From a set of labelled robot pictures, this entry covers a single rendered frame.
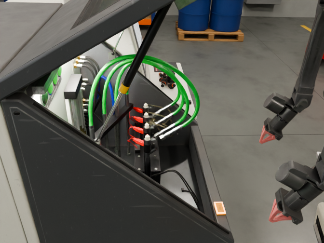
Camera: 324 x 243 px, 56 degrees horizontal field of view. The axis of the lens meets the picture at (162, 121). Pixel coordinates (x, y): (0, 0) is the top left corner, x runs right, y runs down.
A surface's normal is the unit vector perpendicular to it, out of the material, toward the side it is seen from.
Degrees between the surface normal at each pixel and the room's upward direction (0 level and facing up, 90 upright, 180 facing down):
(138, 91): 90
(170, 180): 0
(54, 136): 90
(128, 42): 90
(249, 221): 0
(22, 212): 90
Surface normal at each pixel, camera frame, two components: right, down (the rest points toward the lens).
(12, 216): 0.07, 0.54
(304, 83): -0.23, 0.32
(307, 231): 0.04, -0.84
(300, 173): -0.20, 0.53
